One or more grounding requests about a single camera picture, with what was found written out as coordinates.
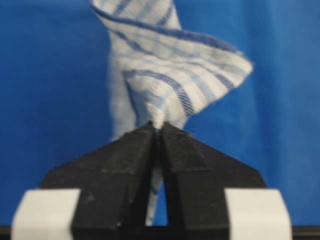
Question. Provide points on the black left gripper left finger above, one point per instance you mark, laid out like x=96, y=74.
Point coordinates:
x=90, y=197

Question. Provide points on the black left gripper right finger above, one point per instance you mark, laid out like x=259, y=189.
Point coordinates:
x=212, y=196

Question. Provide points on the white blue striped towel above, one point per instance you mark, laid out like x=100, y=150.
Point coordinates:
x=160, y=72

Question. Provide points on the blue table cloth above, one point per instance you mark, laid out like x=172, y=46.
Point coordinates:
x=54, y=102

